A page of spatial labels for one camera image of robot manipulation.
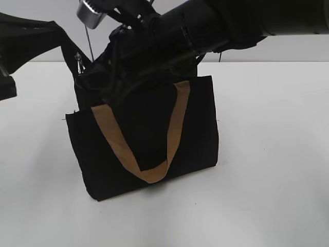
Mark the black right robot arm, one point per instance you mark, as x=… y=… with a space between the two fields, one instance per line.
x=243 y=24

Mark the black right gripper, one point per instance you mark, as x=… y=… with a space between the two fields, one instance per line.
x=145 y=46

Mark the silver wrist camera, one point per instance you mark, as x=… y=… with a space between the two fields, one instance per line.
x=88 y=15

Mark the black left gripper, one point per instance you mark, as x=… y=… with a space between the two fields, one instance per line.
x=21 y=41

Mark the black canvas tote bag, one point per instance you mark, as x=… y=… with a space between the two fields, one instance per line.
x=164 y=131

